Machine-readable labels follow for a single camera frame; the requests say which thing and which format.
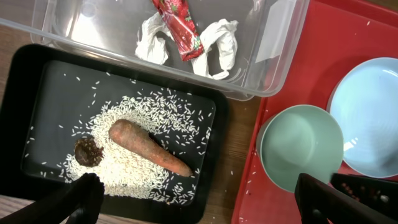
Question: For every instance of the white tissue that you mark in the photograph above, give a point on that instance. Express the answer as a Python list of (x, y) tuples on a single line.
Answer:
[(150, 47)]

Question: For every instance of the clear plastic bin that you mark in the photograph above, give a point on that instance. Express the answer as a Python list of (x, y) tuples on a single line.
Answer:
[(267, 35)]

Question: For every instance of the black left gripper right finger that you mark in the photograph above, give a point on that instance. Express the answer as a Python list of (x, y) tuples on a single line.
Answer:
[(322, 203)]

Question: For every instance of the brown food scrap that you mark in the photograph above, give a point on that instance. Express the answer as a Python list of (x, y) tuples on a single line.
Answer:
[(87, 153)]

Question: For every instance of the red serving tray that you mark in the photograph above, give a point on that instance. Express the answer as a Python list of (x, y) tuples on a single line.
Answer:
[(337, 35)]

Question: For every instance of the red snack wrapper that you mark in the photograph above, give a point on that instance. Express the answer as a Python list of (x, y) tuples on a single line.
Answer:
[(177, 18)]

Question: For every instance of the black tray bin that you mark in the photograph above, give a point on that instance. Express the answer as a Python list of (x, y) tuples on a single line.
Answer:
[(27, 70)]

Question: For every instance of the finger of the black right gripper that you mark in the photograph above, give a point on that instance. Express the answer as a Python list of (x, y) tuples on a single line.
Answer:
[(378, 194)]

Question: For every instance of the carrot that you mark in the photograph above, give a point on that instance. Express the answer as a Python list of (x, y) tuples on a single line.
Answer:
[(132, 137)]

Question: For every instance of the green bowl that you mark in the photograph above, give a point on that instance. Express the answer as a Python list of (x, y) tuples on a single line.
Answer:
[(300, 139)]

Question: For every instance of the spilled white rice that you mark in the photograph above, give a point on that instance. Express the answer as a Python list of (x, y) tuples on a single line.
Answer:
[(133, 174)]

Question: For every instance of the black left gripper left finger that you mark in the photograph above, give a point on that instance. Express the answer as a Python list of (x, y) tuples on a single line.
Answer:
[(78, 202)]

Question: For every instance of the light blue plate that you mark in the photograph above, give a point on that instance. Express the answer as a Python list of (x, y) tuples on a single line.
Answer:
[(364, 104)]

